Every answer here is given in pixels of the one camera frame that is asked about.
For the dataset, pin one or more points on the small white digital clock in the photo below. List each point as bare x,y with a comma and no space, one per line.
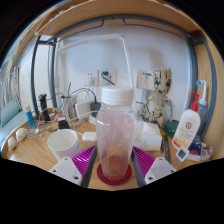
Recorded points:
182,154

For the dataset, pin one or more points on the clear bottle with white cap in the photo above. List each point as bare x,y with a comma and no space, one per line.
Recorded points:
116,133

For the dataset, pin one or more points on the small blue tube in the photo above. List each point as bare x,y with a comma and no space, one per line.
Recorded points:
30,116

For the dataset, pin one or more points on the white power adapter box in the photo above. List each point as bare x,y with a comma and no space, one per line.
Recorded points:
82,110

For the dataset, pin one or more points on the white wall outlet with plug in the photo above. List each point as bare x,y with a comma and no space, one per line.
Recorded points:
108,76

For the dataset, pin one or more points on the blue box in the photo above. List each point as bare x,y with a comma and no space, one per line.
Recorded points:
195,146

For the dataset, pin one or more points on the black power adapter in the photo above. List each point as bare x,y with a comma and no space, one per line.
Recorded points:
95,108

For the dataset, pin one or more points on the dark green bowl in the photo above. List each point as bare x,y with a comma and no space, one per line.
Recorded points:
170,128

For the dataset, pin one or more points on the small cream round object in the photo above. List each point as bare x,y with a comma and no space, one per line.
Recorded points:
20,133
12,143

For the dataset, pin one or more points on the white wall box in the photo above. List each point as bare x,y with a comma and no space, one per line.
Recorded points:
145,80

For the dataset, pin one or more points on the blue wash bottle, white nozzle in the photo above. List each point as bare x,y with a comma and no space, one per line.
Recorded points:
202,110

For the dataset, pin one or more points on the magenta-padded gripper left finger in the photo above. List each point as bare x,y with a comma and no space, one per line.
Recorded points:
66,168

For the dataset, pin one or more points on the dark metal ruler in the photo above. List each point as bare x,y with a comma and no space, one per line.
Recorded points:
166,148

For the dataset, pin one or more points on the wooden tree-figure toy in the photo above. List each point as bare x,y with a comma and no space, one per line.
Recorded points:
160,100

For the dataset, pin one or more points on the grey metal desk frame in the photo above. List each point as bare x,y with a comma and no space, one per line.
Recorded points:
191,66

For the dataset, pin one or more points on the white cup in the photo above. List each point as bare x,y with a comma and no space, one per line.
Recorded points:
63,143

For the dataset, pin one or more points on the teal bed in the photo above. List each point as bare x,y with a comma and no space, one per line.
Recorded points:
10,116

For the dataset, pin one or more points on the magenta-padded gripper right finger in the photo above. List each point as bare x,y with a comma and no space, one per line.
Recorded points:
160,168

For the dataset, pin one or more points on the black handheld device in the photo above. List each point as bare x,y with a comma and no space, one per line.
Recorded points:
44,106

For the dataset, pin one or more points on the white tissue pack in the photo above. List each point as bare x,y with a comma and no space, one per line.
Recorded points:
148,136

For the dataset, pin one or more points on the flat round red coaster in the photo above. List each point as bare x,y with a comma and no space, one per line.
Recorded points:
115,181

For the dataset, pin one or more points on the white lotion bottle, red pump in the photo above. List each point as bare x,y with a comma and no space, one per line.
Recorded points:
186,130

